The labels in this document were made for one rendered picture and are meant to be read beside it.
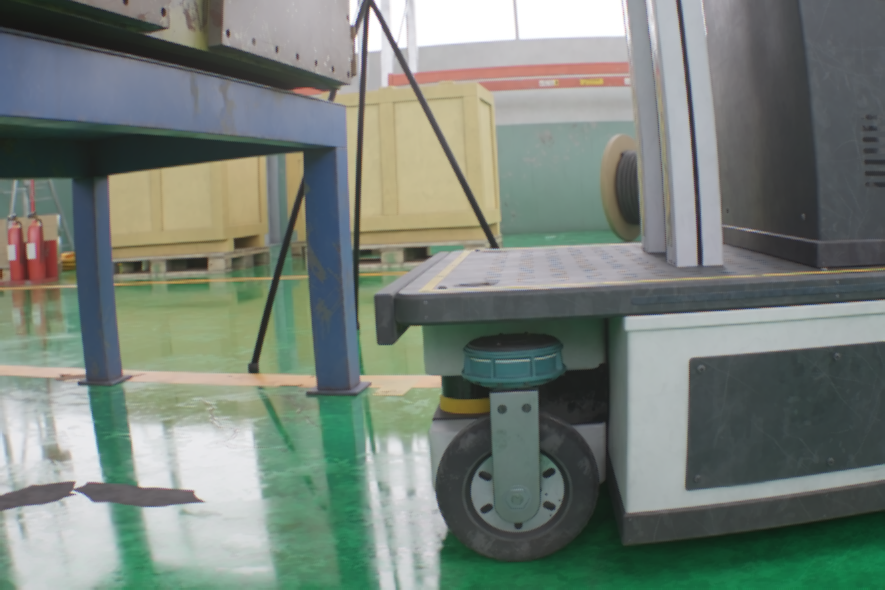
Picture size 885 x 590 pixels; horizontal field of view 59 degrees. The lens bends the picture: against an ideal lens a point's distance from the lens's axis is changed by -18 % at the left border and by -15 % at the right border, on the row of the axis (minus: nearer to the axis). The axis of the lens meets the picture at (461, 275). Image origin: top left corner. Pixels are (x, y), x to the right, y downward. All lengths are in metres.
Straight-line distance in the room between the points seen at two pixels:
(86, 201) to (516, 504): 1.59
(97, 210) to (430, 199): 3.80
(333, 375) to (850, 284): 1.36
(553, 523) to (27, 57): 0.79
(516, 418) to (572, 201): 9.17
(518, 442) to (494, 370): 0.08
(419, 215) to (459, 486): 4.90
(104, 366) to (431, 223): 3.80
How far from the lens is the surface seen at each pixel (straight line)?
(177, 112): 1.31
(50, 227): 8.12
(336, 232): 1.99
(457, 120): 5.82
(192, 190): 6.49
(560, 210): 10.10
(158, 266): 6.64
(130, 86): 1.19
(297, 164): 7.51
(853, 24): 1.03
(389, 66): 8.55
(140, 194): 6.75
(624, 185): 7.43
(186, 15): 1.29
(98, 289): 2.30
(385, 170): 5.89
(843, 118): 1.00
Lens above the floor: 0.41
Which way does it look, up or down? 5 degrees down
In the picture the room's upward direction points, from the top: 3 degrees counter-clockwise
